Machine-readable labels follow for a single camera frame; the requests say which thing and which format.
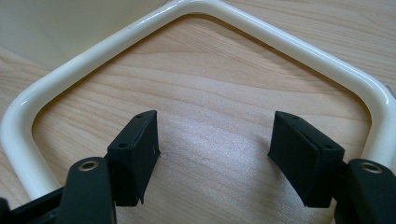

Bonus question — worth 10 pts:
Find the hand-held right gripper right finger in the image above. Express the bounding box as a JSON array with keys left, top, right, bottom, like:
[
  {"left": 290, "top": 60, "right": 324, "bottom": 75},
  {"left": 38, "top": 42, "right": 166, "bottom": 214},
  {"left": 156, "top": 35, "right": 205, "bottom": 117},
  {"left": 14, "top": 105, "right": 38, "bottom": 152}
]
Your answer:
[{"left": 266, "top": 110, "right": 346, "bottom": 209}]

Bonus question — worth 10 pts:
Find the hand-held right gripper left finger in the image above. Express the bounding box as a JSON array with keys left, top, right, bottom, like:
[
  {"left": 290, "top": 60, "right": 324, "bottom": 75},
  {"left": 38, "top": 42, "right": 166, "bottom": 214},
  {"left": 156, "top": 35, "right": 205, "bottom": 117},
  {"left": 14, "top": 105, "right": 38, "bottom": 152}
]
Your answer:
[{"left": 106, "top": 109, "right": 162, "bottom": 207}]

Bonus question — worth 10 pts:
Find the cream bin ring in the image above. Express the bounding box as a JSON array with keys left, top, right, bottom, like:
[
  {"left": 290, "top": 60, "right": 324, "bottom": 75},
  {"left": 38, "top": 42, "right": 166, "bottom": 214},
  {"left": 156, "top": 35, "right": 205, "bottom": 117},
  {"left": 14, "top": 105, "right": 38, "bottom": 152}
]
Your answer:
[{"left": 0, "top": 0, "right": 396, "bottom": 200}]

